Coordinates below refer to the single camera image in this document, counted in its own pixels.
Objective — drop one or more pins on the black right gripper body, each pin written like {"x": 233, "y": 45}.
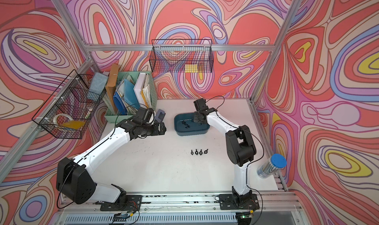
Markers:
{"x": 196, "y": 118}

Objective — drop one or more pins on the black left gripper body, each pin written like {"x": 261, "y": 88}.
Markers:
{"x": 149, "y": 129}

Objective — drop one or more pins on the dark teal storage box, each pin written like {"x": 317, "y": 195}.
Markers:
{"x": 184, "y": 125}

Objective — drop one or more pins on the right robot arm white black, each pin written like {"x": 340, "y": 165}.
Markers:
{"x": 240, "y": 147}

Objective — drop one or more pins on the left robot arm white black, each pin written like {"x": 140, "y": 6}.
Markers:
{"x": 74, "y": 176}

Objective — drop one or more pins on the grey blue hole punch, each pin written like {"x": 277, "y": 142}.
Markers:
{"x": 160, "y": 115}

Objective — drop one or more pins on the blue folder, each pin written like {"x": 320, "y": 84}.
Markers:
{"x": 125, "y": 99}

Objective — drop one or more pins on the green plastic file organizer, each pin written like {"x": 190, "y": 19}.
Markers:
{"x": 149, "y": 91}

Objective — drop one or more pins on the white binder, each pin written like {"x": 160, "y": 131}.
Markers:
{"x": 138, "y": 89}

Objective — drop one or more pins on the yellow sticky note pad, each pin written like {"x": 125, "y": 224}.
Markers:
{"x": 191, "y": 68}

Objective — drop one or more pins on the brown cardboard folder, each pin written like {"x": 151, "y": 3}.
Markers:
{"x": 111, "y": 85}

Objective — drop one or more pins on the grey blue sponge pad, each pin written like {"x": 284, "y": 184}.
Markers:
{"x": 98, "y": 84}

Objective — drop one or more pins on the yellow card in basket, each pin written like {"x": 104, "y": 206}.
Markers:
{"x": 73, "y": 124}

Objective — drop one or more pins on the clear tube blue cap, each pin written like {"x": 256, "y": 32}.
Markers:
{"x": 275, "y": 163}

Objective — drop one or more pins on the white tape roll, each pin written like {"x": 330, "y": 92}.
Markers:
{"x": 62, "y": 119}

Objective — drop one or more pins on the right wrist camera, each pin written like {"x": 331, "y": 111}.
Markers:
{"x": 200, "y": 105}

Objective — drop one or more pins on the black wire basket back wall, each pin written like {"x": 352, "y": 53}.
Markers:
{"x": 171, "y": 55}

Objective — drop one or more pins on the black wire basket wall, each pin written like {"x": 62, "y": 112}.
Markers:
{"x": 171, "y": 55}
{"x": 70, "y": 97}

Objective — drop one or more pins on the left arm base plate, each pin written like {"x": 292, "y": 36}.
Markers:
{"x": 125, "y": 203}

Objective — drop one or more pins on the black wire basket left wall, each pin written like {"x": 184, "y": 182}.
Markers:
{"x": 70, "y": 97}

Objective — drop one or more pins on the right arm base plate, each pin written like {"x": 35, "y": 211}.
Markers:
{"x": 236, "y": 202}

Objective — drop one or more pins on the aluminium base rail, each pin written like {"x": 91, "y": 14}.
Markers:
{"x": 193, "y": 208}

